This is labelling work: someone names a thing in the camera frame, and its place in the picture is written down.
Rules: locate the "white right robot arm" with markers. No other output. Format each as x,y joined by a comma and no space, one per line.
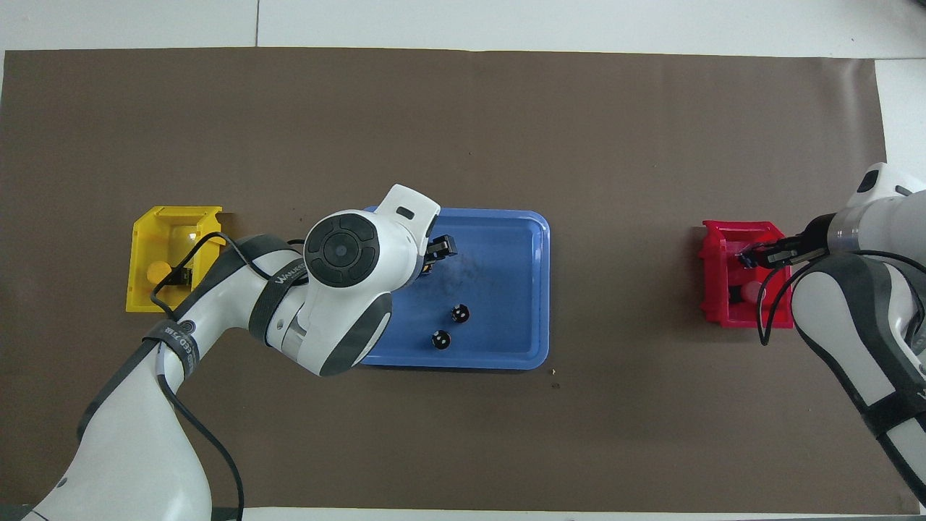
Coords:
868,311

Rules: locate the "black cylindrical capacitor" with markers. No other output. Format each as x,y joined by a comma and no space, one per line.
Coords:
460,314
441,339

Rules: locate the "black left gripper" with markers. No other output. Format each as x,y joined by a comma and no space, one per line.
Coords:
428,255

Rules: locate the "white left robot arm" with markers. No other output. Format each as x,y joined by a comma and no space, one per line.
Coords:
340,260

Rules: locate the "yellow plastic bin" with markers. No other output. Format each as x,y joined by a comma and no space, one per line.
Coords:
152,224

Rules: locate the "brown paper table mat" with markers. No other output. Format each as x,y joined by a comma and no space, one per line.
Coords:
615,145

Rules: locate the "red plastic bin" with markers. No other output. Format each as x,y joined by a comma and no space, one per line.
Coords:
723,311

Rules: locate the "red push button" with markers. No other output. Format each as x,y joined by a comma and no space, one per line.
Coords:
752,292

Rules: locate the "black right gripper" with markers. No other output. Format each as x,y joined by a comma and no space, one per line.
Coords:
809,242

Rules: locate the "blue plastic tray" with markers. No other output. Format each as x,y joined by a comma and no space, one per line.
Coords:
499,275

